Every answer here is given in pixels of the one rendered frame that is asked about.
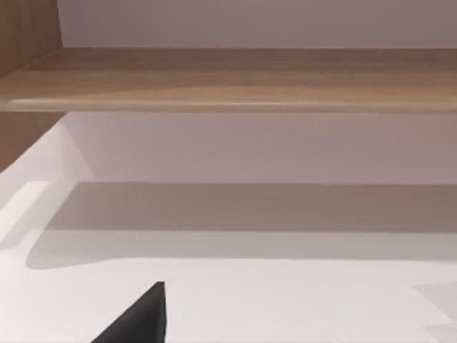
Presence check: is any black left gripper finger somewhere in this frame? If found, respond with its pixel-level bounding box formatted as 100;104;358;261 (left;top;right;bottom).
90;281;168;343

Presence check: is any wooden open shelf unit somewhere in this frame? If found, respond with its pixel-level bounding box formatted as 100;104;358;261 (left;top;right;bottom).
0;0;457;173

